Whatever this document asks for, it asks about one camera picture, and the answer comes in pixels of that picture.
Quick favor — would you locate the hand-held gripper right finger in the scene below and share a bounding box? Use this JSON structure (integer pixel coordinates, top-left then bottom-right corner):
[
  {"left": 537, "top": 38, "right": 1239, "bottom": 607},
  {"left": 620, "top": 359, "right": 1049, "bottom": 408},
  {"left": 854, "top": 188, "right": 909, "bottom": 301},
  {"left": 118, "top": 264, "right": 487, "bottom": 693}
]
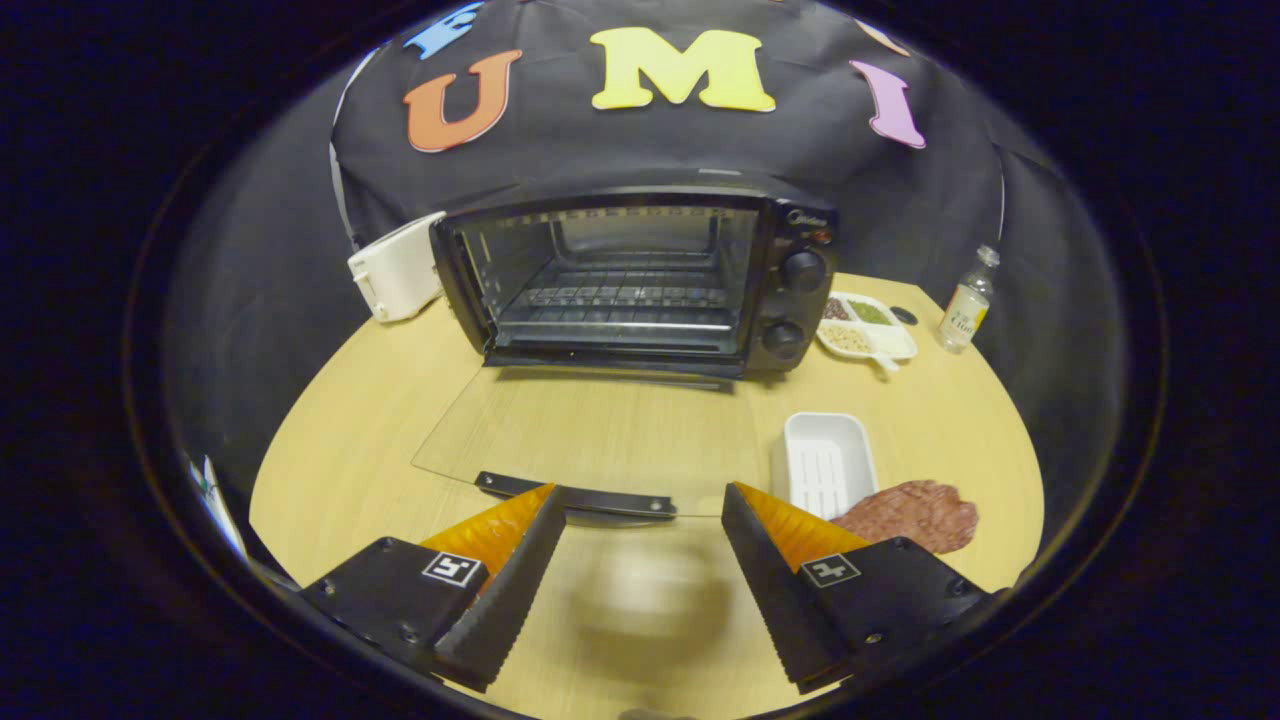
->
[{"left": 720, "top": 482, "right": 1006, "bottom": 696}]

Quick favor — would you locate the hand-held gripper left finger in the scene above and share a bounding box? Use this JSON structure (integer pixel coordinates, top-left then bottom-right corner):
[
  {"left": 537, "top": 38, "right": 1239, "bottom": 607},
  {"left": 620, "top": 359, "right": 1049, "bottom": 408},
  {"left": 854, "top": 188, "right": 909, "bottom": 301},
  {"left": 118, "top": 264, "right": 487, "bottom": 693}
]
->
[{"left": 298, "top": 484, "right": 568, "bottom": 694}]

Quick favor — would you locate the brown meat steak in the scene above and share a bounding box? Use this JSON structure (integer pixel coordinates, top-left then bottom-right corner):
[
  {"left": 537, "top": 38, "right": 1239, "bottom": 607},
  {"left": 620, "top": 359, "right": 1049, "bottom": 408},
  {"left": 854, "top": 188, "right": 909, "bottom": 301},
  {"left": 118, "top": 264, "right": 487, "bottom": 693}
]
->
[{"left": 830, "top": 480, "right": 981, "bottom": 556}]

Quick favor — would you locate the black toaster oven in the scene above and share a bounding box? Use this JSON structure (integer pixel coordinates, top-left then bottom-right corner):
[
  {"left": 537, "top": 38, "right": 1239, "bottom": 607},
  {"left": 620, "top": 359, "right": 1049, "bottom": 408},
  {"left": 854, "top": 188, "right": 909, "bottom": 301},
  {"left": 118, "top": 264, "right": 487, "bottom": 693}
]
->
[{"left": 410, "top": 185, "right": 841, "bottom": 523}]

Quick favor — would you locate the white pop-up toaster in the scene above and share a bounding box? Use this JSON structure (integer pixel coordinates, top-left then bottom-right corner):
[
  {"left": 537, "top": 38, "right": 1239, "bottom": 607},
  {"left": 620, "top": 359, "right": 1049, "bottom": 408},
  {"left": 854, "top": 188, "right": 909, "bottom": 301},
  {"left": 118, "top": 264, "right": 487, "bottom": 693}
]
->
[{"left": 347, "top": 210, "right": 448, "bottom": 324}]

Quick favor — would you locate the white rectangular tray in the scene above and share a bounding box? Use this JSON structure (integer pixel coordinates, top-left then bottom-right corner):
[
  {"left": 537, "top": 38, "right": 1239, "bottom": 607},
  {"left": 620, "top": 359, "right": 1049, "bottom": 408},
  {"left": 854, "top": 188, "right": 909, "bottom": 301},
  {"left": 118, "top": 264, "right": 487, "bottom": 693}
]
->
[{"left": 772, "top": 411, "right": 881, "bottom": 521}]

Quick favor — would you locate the white divided dish of grains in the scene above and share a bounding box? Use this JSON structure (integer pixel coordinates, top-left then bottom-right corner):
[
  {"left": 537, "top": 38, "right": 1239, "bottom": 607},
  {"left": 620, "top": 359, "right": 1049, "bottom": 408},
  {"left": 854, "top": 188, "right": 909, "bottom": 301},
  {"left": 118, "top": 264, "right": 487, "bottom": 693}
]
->
[{"left": 815, "top": 290, "right": 919, "bottom": 373}]

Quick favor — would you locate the clear glass bottle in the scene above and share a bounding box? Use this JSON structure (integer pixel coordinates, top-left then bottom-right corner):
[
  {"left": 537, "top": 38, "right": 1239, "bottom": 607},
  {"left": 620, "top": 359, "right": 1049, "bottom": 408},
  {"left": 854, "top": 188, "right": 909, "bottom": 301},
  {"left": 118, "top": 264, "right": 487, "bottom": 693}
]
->
[{"left": 936, "top": 244, "right": 1001, "bottom": 355}]

